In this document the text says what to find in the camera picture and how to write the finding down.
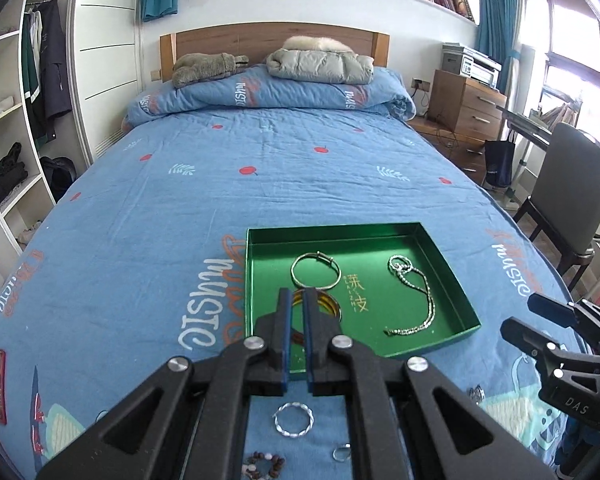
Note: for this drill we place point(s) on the wooden headboard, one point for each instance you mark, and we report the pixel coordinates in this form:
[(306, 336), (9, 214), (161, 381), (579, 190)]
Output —
[(220, 42)]

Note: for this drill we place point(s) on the green hanging garment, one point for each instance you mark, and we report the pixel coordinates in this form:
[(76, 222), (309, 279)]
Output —
[(30, 70)]

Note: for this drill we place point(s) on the grey printer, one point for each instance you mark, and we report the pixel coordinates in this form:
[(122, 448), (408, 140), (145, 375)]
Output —
[(472, 64)]

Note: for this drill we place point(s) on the amber bangle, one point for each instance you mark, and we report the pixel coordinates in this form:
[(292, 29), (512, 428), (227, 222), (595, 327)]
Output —
[(330, 306)]

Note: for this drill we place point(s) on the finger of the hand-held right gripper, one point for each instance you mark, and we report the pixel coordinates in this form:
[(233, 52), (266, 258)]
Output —
[(522, 336), (550, 308)]

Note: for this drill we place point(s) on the wooden nightstand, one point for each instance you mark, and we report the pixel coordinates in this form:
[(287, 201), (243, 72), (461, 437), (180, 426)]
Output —
[(467, 105)]

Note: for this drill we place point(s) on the small silver earring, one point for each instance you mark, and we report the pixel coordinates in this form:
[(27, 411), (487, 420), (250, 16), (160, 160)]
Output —
[(475, 394)]

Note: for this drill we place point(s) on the dark hanging jacket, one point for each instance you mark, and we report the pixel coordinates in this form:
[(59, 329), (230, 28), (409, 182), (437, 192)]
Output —
[(55, 60)]

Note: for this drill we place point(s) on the grey plush toy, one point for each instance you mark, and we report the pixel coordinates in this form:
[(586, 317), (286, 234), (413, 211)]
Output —
[(205, 67)]

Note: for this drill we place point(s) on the black backpack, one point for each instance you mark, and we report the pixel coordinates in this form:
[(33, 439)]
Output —
[(59, 175)]

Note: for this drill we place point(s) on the silver bangle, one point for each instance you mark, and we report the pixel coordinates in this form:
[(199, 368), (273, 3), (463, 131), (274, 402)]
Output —
[(293, 270)]

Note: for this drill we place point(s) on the blue curtain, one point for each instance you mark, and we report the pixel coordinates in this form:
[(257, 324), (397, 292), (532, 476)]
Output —
[(497, 5)]

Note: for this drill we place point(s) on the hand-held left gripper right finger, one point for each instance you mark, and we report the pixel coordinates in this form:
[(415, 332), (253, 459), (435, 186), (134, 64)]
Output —
[(309, 336)]

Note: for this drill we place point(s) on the black tote bag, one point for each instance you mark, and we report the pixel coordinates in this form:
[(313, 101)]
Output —
[(500, 162)]

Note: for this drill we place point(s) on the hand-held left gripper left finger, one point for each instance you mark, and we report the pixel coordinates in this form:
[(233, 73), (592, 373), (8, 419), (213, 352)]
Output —
[(286, 336)]

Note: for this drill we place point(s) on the grey chair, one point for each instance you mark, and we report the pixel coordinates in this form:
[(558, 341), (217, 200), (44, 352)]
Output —
[(570, 185)]

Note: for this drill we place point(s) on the black folded clothes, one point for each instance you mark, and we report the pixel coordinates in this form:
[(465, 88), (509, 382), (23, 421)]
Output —
[(7, 172)]

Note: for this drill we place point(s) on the blue printed bedsheet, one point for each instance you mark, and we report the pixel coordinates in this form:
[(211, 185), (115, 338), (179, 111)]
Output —
[(145, 240)]

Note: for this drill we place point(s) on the folded blue duvet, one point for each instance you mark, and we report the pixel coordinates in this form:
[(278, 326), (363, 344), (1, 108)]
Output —
[(290, 95)]

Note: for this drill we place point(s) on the wall socket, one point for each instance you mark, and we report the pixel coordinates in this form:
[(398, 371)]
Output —
[(420, 83)]

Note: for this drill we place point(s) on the beige down jacket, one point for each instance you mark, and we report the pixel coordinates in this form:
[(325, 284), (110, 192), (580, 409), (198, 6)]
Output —
[(320, 66)]

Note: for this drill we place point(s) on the cream fur cushion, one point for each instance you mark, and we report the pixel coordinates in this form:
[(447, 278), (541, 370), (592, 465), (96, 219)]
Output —
[(315, 42)]

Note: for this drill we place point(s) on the white wardrobe shelving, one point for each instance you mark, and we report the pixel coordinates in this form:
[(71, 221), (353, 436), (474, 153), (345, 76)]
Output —
[(10, 60)]

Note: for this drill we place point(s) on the green tray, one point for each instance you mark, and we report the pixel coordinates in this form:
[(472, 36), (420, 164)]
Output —
[(420, 305)]

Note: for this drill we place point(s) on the electronic keyboard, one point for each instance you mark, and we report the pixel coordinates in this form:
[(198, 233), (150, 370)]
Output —
[(527, 124)]

